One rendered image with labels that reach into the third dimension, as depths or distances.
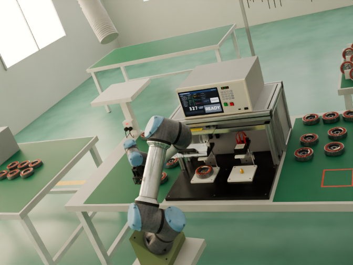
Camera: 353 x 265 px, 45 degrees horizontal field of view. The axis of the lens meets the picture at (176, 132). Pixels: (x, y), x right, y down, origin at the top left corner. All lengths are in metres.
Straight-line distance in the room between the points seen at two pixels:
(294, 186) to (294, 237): 0.87
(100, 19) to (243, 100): 1.46
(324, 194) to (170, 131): 0.88
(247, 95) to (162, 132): 0.68
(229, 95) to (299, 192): 0.66
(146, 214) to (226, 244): 1.48
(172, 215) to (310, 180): 0.86
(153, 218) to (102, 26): 1.89
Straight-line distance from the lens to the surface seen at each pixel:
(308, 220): 3.36
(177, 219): 1.97
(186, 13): 9.33
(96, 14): 3.46
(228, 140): 2.78
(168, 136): 1.97
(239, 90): 2.45
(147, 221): 1.93
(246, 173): 2.56
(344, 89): 3.44
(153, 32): 9.77
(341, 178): 2.44
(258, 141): 2.74
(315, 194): 2.35
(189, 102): 2.58
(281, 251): 3.16
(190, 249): 2.21
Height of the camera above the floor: 2.16
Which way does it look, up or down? 25 degrees down
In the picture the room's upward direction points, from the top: 19 degrees counter-clockwise
